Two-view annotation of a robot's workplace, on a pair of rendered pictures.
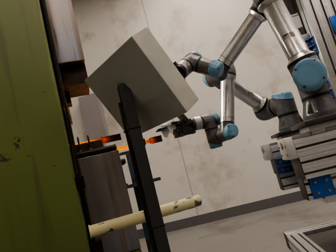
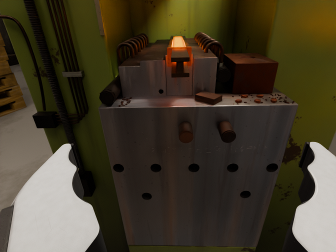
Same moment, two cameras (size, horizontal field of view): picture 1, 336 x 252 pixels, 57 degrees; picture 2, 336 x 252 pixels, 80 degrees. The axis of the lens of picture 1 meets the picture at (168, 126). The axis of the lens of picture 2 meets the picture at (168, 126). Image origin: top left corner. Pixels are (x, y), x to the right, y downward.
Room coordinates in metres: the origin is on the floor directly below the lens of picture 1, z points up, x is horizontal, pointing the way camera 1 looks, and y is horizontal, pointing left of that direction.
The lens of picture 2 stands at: (1.65, -0.05, 1.07)
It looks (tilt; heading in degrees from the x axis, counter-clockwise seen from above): 28 degrees down; 109
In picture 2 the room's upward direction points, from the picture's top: 2 degrees counter-clockwise
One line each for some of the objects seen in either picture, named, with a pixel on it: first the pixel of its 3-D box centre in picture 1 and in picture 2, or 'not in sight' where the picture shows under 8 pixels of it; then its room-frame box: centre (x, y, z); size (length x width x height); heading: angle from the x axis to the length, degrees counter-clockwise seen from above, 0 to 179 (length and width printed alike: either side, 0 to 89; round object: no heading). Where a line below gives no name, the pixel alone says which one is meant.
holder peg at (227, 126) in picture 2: not in sight; (226, 131); (1.65, 0.30, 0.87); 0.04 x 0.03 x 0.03; 106
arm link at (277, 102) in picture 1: (283, 103); not in sight; (1.81, -0.70, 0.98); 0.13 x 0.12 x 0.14; 27
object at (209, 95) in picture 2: not in sight; (208, 97); (1.60, 0.34, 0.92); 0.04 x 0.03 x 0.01; 153
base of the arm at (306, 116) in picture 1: (318, 106); not in sight; (1.31, -0.65, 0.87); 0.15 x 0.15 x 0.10
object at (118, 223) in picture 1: (147, 215); not in sight; (1.21, 0.16, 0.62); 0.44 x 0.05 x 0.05; 106
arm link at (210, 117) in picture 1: (209, 121); not in sight; (1.71, -0.23, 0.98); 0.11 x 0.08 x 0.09; 106
